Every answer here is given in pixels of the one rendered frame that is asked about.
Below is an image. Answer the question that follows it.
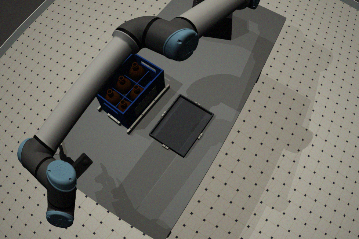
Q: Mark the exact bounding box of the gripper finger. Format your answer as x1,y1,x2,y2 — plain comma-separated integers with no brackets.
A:
55,141,67,161

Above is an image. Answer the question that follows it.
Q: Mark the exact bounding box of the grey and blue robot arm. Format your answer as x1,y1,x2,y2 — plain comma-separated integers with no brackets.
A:
17,0,260,228

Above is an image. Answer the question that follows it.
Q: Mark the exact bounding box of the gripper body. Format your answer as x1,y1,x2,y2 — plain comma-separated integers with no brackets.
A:
66,157,74,165

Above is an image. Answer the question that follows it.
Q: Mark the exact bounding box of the brown glass bottle with white label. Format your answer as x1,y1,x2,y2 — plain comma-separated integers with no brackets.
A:
105,89,121,106

